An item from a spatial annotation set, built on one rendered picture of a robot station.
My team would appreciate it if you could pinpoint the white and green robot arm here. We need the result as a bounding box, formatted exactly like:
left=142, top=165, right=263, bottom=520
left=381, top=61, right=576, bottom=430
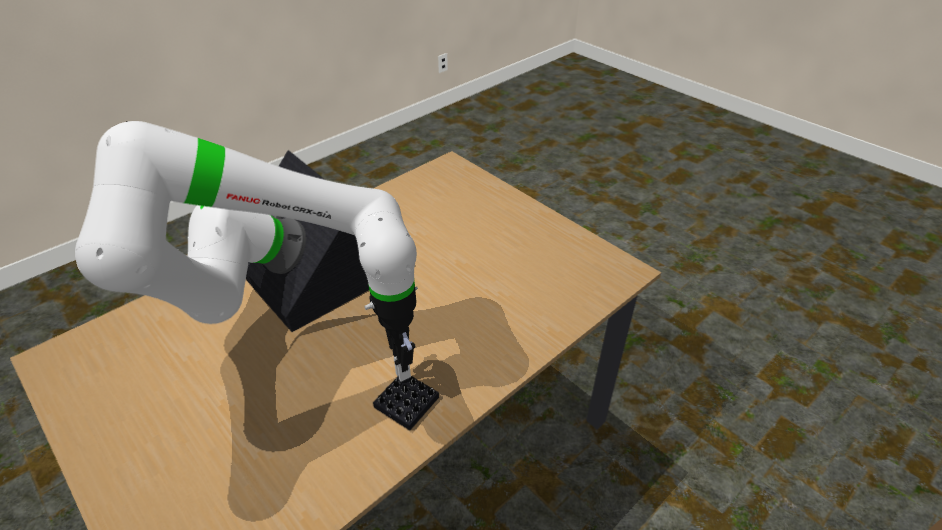
left=75, top=121, right=418, bottom=324

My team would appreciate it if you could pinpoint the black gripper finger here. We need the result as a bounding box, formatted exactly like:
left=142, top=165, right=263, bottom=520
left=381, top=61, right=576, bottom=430
left=385, top=328, right=399, bottom=376
left=390, top=330, right=415, bottom=382

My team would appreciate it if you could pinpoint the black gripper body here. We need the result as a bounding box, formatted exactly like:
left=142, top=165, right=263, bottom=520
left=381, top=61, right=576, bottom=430
left=378, top=311, right=414, bottom=342

